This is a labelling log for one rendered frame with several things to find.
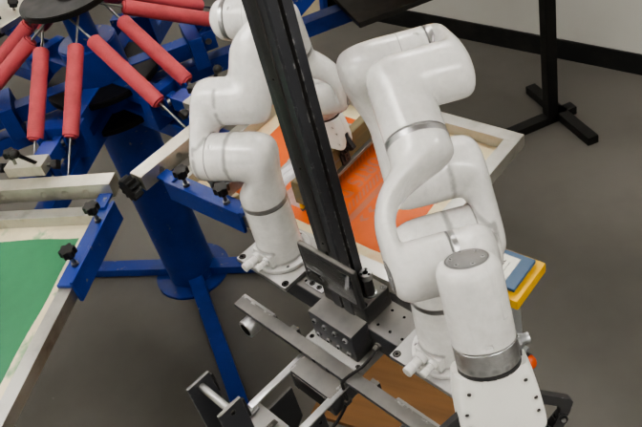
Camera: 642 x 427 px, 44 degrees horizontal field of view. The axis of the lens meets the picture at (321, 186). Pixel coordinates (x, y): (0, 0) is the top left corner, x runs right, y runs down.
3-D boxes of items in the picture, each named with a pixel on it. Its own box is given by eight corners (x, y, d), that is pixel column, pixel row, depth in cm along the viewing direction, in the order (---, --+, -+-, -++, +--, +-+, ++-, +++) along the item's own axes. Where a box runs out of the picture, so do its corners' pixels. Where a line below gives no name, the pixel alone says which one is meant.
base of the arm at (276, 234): (271, 292, 160) (251, 239, 150) (232, 266, 168) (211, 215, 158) (324, 245, 167) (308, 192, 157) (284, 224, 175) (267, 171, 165)
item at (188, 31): (267, 56, 274) (258, 27, 266) (94, 195, 234) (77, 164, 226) (123, 18, 321) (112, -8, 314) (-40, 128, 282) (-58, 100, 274)
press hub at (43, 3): (257, 256, 335) (146, -36, 249) (191, 321, 315) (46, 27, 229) (195, 226, 358) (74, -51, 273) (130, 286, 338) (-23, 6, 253)
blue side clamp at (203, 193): (258, 222, 208) (250, 202, 203) (245, 233, 205) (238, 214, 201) (182, 188, 225) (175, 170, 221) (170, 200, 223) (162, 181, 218)
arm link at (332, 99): (273, 65, 173) (299, 126, 189) (330, 55, 170) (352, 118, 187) (276, 38, 178) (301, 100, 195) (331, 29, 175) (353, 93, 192)
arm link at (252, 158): (285, 216, 153) (263, 152, 143) (223, 215, 157) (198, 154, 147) (296, 182, 160) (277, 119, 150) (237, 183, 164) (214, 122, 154)
